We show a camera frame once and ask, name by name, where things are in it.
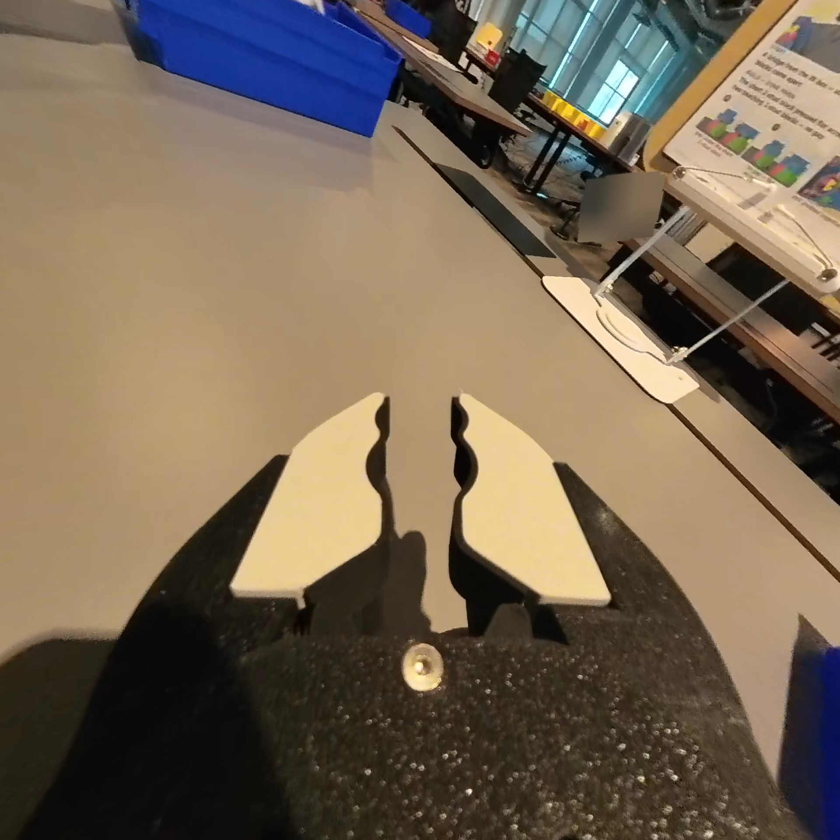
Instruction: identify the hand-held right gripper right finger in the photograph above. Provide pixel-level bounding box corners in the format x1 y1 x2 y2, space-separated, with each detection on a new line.
449 392 613 606

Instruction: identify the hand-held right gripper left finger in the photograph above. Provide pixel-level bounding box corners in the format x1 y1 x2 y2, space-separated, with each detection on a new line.
230 392 398 599

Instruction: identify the white document stand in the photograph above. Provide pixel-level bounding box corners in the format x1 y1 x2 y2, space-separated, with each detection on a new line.
541 164 840 403

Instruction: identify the brown wooden table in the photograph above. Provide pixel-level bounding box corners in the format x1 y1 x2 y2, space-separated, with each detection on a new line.
623 236 840 424

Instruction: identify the black table mat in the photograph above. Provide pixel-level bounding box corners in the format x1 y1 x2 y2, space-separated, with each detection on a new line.
435 164 557 258

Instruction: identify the blue plastic bin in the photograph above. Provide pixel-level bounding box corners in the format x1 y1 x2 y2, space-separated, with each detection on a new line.
386 0 432 37
125 0 404 139
777 613 840 840

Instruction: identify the white cylindrical container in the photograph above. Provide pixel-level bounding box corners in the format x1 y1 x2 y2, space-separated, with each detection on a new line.
602 112 652 165

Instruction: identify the long background table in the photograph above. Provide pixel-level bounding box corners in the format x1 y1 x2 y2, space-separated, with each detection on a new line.
394 33 534 139

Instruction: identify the black office chair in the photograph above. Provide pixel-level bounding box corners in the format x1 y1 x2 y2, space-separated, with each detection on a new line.
489 47 547 109

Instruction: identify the wooden panel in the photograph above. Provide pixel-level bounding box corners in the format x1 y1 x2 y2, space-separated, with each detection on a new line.
642 0 803 173

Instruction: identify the printed instruction sheet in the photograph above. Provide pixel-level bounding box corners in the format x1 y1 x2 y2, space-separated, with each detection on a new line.
664 0 840 214

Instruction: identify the glass window wall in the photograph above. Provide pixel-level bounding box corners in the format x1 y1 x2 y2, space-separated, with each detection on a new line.
508 0 706 129

